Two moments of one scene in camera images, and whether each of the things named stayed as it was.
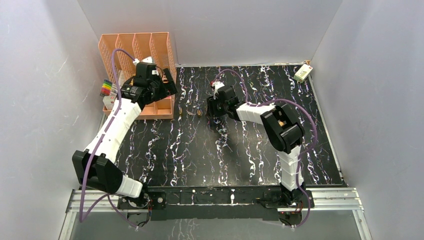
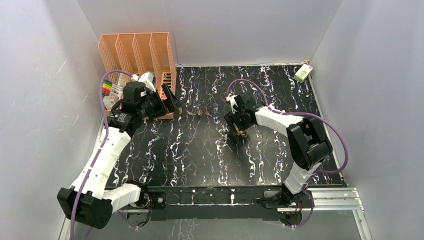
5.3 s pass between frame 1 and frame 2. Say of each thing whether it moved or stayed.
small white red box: stayed
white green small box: stayed
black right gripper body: moved
